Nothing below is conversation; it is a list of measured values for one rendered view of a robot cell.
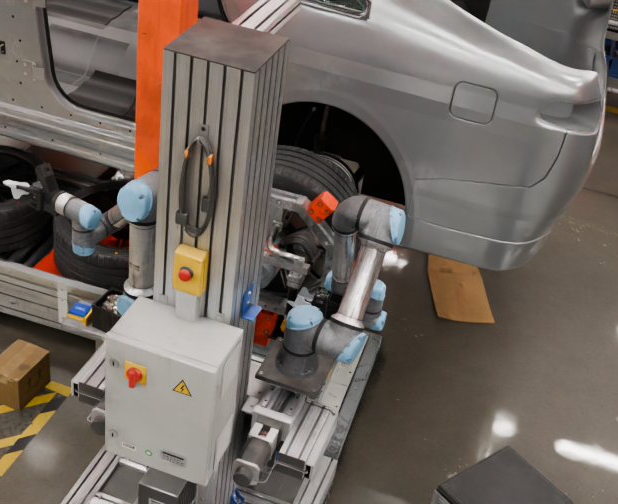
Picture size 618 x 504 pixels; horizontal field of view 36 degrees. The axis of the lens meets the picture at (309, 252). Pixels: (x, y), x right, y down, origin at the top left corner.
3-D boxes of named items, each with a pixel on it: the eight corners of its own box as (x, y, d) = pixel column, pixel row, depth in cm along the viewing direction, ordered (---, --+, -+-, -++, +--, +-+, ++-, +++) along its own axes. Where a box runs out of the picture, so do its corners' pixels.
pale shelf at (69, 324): (175, 333, 396) (175, 327, 394) (158, 358, 382) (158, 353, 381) (80, 305, 403) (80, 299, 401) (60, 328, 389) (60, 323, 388)
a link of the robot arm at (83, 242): (107, 247, 331) (107, 220, 325) (83, 261, 323) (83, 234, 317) (90, 238, 334) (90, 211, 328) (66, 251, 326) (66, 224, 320)
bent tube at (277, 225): (316, 240, 365) (320, 217, 359) (302, 267, 350) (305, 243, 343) (273, 228, 368) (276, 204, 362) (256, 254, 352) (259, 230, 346)
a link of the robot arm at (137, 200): (169, 314, 328) (176, 177, 297) (139, 335, 317) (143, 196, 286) (142, 299, 332) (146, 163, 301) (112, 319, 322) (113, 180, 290)
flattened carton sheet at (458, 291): (476, 262, 541) (477, 257, 539) (494, 324, 496) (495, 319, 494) (424, 257, 538) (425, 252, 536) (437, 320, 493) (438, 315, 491)
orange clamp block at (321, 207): (323, 214, 367) (339, 201, 361) (318, 225, 360) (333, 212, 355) (310, 202, 365) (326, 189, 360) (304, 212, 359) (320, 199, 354)
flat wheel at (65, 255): (200, 226, 488) (203, 187, 474) (187, 307, 434) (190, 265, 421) (69, 213, 483) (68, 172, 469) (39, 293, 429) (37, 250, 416)
